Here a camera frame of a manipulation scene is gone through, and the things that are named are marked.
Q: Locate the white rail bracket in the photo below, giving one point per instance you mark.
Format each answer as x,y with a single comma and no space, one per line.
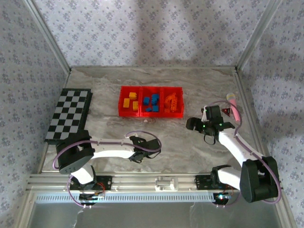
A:
166,184

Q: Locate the grey metal panel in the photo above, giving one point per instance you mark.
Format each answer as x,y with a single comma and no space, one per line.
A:
154,216

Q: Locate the small red triangle piece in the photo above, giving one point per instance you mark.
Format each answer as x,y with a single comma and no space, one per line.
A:
226,111

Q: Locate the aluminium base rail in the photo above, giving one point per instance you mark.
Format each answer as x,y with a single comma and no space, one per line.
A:
133,183

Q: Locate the pink toy microphone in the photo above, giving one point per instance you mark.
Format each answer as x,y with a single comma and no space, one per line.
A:
234,107

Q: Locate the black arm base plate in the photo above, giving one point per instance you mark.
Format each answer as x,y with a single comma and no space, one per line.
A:
202,183
108,183

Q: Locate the curved orange lego piece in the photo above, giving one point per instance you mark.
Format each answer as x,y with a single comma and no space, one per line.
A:
171,97

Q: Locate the black and grey chessboard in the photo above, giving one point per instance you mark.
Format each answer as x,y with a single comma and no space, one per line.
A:
69,111

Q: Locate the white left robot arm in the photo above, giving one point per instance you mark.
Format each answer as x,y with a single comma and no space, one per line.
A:
111,149

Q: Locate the orange lego brick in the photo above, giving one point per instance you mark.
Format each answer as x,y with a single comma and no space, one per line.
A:
167,110

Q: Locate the long orange lego beam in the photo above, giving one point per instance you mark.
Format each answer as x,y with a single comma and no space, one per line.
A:
174,107

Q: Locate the aluminium frame post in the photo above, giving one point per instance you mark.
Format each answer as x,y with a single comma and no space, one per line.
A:
49,35
258,35

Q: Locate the small circuit board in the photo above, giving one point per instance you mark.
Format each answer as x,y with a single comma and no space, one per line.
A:
222,197
95,197

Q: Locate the aluminium side rail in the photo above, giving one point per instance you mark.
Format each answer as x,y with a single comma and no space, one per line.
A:
247,95
43,161

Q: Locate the red three-compartment container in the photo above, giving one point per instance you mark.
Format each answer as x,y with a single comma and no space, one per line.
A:
140,112

